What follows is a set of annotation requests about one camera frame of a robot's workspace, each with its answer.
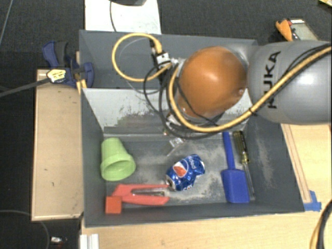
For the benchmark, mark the blue toy shovel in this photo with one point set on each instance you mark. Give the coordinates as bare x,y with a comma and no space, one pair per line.
235,185

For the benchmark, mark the grey metal bin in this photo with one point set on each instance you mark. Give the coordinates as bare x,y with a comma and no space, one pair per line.
155,149

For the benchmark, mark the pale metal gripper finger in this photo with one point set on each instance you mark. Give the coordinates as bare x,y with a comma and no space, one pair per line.
177,141

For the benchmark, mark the red plastic clamp tool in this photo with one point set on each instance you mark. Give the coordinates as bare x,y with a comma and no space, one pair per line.
140,198

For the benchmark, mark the green plastic cup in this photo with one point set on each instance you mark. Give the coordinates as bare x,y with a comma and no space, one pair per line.
116,159

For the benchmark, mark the crushed blue drink can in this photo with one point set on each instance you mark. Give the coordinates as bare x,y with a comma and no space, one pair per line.
185,172

